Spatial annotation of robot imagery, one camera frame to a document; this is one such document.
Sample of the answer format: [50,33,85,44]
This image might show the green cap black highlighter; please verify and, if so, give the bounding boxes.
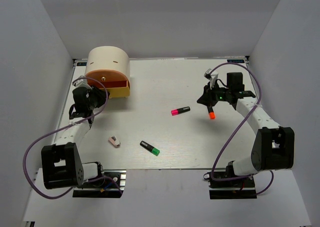
[140,141,160,156]

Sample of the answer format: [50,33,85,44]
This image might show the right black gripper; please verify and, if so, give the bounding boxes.
[197,81,232,107]

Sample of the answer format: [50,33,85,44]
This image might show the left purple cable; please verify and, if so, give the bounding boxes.
[22,78,123,200]

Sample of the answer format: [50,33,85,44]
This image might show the purple cable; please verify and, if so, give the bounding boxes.
[22,78,123,200]
[210,61,275,196]

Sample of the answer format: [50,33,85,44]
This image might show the cream cylindrical desk organizer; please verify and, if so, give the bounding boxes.
[85,46,131,99]

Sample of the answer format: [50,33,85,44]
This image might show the blue logo sticker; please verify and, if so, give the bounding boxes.
[227,59,245,64]
[76,62,87,66]

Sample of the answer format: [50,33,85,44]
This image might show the blue logo sticker right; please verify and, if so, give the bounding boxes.
[227,59,245,64]

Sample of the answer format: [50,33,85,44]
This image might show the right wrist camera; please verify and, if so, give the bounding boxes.
[204,68,219,89]

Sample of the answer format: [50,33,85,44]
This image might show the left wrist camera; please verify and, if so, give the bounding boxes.
[72,75,92,90]

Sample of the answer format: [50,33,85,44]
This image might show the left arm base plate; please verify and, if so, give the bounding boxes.
[72,170,127,199]

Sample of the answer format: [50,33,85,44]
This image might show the blue logo sticker left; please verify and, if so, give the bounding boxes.
[76,62,87,66]

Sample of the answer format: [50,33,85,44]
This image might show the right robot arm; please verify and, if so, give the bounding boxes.
[197,70,295,187]

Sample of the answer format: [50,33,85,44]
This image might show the pink cap black highlighter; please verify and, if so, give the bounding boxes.
[171,106,191,116]

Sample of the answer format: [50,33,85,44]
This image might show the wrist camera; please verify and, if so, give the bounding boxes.
[72,75,92,90]
[204,68,219,89]

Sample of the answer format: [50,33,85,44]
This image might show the orange cap black highlighter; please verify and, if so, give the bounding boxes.
[207,106,216,120]

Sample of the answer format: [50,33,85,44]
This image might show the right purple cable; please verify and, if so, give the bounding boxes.
[210,61,275,196]

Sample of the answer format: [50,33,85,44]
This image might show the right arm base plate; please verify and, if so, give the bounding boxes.
[203,172,257,200]

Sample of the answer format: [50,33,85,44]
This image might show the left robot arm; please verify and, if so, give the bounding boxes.
[41,86,109,190]

